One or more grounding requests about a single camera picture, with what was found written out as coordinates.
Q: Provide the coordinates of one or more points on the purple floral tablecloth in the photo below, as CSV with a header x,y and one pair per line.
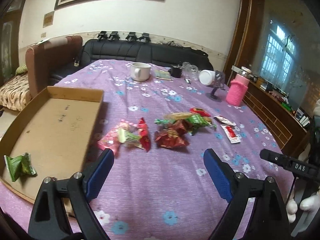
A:
x,y
164,193

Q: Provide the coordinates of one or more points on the grey phone stand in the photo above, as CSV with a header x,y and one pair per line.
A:
x,y
218,83

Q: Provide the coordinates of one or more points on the red rectangular snack packet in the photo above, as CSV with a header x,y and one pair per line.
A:
x,y
199,111

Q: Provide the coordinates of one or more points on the clear plastic container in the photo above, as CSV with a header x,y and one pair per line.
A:
x,y
190,71

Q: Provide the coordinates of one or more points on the white red snack packet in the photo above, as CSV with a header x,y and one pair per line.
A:
x,y
231,135

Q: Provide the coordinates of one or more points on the black small cup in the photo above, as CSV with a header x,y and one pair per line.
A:
x,y
176,71

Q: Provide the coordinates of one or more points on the cardboard box tray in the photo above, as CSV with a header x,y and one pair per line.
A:
x,y
55,128

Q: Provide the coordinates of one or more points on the green snack packet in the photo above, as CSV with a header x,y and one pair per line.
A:
x,y
19,166

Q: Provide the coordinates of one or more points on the green candy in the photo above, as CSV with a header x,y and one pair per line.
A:
x,y
196,120

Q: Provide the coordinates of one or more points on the yellow biscuit packet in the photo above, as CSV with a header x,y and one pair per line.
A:
x,y
178,116

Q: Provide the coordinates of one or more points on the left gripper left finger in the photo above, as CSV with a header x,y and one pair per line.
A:
x,y
49,219

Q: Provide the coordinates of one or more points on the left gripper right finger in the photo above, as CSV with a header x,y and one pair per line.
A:
x,y
268,218

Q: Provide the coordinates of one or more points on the wooden cabinet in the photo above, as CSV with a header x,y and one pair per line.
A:
x,y
288,133

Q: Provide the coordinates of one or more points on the brown armchair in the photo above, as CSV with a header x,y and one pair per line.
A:
x,y
41,59

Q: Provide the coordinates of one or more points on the pink knitted bottle cover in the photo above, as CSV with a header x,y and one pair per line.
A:
x,y
237,90

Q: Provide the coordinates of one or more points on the black leather sofa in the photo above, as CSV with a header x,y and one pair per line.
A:
x,y
158,54

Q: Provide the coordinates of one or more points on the white gloved right hand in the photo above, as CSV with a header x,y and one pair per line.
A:
x,y
309,205

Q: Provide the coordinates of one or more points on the green booklet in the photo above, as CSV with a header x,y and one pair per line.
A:
x,y
162,75

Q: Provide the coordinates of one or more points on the white plastic jar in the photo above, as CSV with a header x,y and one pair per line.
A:
x,y
207,77

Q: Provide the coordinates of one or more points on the dark red packet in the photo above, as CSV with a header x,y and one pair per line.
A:
x,y
173,136

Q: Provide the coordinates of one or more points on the small wall plaque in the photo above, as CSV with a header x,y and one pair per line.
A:
x,y
48,19

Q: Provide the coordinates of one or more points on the wooden glass door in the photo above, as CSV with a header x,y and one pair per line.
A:
x,y
10,25

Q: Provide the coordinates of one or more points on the red foil candy packet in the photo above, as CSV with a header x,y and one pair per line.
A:
x,y
144,135

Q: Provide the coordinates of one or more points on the white ceramic mug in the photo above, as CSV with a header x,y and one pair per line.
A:
x,y
140,71

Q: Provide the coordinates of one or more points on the white snack sachet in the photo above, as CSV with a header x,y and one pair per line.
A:
x,y
224,120

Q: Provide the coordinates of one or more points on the pink snack packet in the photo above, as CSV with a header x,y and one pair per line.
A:
x,y
110,140

